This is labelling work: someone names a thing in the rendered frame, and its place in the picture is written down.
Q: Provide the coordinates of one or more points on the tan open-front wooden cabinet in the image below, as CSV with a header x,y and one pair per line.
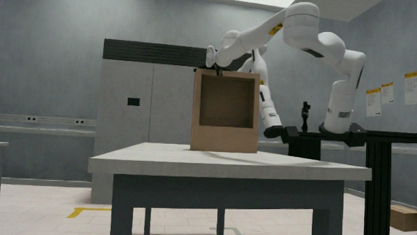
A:
x,y
222,106

